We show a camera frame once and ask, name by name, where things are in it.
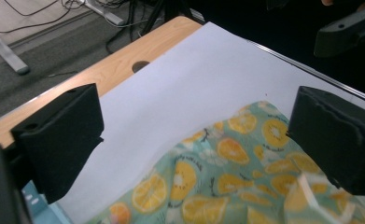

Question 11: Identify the white table mat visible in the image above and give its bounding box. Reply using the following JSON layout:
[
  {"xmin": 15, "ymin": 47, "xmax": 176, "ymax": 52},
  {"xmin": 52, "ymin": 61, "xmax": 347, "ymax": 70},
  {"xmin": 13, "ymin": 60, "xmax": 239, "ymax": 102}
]
[{"xmin": 57, "ymin": 21, "xmax": 365, "ymax": 223}]

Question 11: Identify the black floor cable bundle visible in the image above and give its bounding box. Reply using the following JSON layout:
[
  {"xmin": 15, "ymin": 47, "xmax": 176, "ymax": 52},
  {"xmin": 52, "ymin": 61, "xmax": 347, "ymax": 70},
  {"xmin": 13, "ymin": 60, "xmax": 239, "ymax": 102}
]
[{"xmin": 2, "ymin": 0, "xmax": 175, "ymax": 55}]

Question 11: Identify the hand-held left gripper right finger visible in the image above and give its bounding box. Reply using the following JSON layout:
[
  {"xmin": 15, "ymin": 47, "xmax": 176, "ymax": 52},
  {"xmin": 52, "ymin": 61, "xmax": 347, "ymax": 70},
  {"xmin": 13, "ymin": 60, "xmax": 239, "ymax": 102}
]
[{"xmin": 286, "ymin": 86, "xmax": 365, "ymax": 197}]

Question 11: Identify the orange fruit print cloth bag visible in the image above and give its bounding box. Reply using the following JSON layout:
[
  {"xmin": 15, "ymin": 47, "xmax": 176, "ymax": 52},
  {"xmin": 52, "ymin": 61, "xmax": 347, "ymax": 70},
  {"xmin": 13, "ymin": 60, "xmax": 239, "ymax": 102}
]
[{"xmin": 86, "ymin": 100, "xmax": 365, "ymax": 224}]

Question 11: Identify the white metal desk frame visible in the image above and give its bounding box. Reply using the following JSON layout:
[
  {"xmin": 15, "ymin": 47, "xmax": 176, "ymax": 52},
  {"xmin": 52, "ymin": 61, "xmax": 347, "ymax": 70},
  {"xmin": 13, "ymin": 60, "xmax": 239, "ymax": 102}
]
[{"xmin": 0, "ymin": 0, "xmax": 126, "ymax": 77}]

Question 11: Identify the blue plastic basket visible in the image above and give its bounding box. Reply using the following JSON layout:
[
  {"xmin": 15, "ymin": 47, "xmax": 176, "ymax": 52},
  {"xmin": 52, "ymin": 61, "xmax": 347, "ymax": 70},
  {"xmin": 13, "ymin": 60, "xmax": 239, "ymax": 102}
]
[{"xmin": 21, "ymin": 181, "xmax": 74, "ymax": 224}]

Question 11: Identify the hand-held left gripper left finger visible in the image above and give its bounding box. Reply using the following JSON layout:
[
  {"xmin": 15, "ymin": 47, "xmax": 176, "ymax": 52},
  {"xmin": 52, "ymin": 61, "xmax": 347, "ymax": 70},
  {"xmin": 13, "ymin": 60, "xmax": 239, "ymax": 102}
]
[{"xmin": 10, "ymin": 83, "xmax": 105, "ymax": 205}]

